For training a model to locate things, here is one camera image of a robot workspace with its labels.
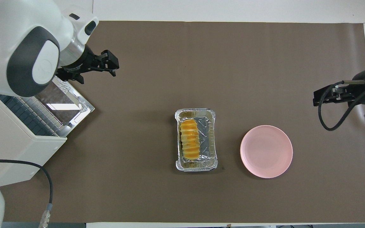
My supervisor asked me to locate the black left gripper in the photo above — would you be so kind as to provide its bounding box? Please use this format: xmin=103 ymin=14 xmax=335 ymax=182
xmin=55 ymin=44 xmax=120 ymax=85

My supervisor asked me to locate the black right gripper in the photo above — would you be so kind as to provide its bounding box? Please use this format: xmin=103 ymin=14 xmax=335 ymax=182
xmin=313 ymin=71 xmax=365 ymax=107

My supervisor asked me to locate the aluminium foil tray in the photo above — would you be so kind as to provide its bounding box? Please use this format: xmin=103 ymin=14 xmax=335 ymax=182
xmin=174 ymin=108 xmax=219 ymax=172

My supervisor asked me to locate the chrome glass oven door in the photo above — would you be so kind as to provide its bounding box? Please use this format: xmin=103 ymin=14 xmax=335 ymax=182
xmin=37 ymin=75 xmax=95 ymax=127

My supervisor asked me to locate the white toaster oven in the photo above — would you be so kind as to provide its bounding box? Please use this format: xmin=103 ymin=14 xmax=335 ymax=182
xmin=0 ymin=92 xmax=67 ymax=187

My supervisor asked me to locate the brown table mat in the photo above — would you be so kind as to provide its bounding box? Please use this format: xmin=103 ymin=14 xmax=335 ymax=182
xmin=0 ymin=21 xmax=365 ymax=223

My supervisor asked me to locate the pink round plate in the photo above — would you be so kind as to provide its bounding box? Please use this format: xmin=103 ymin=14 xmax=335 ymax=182
xmin=240 ymin=125 xmax=294 ymax=179

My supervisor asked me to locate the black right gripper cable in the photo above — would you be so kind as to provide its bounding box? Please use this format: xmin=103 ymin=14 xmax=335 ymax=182
xmin=318 ymin=80 xmax=365 ymax=131

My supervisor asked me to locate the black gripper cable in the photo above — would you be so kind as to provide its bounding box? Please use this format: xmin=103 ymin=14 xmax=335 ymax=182
xmin=0 ymin=159 xmax=54 ymax=228
xmin=318 ymin=80 xmax=365 ymax=131

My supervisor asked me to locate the metal oven wire rack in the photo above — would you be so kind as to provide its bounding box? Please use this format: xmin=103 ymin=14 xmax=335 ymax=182
xmin=0 ymin=93 xmax=67 ymax=137

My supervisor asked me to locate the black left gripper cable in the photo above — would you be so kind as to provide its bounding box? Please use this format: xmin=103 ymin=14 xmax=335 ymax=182
xmin=0 ymin=159 xmax=54 ymax=228

